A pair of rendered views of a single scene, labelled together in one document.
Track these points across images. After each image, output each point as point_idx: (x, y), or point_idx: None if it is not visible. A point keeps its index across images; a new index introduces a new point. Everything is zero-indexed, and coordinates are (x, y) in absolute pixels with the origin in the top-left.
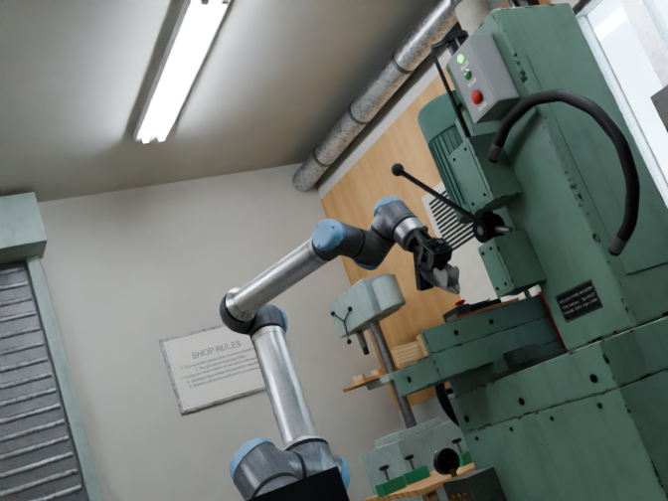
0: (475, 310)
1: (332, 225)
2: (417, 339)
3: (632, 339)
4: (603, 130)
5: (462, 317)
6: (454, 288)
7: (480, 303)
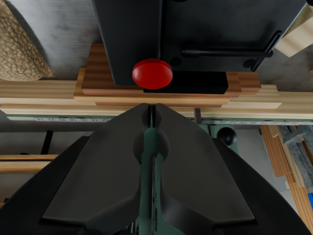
0: (131, 95)
1: None
2: (2, 106)
3: None
4: (133, 224)
5: (71, 121)
6: (150, 122)
7: (166, 93)
